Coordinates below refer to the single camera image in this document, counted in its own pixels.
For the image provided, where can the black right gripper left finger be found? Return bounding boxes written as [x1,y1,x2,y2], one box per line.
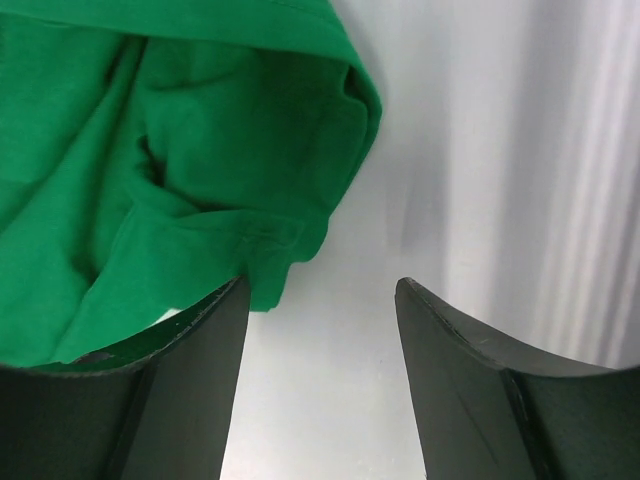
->
[1,278,250,480]

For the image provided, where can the green t shirt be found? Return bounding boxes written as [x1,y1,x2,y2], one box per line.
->
[1,1,381,367]

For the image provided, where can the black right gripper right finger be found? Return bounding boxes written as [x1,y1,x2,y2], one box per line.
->
[395,278,639,479]

